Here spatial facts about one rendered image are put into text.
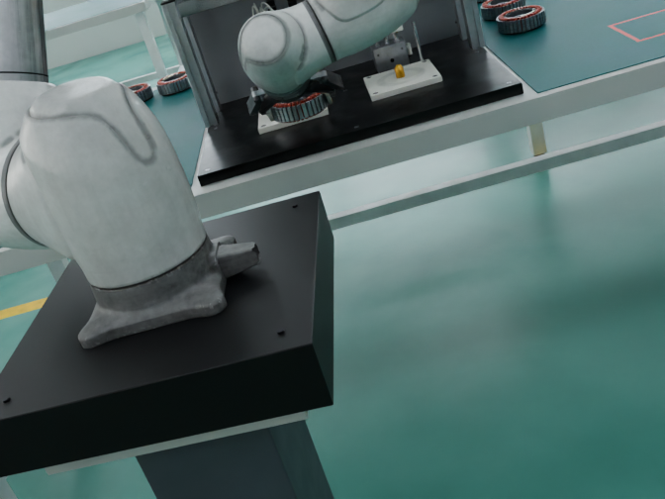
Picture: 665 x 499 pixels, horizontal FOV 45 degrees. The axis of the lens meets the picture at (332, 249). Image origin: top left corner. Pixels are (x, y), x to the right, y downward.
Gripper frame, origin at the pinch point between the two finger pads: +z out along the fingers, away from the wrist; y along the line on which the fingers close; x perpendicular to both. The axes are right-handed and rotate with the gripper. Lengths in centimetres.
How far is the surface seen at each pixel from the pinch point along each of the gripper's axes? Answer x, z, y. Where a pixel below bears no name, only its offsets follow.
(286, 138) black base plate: -5.1, 3.9, -4.4
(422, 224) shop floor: -21, 130, 24
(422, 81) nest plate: -0.4, 9.5, 25.0
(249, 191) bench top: -14.6, -3.7, -13.2
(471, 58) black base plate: 3.5, 18.3, 37.4
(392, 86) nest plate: 0.8, 11.5, 19.0
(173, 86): 31, 66, -36
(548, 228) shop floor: -34, 106, 61
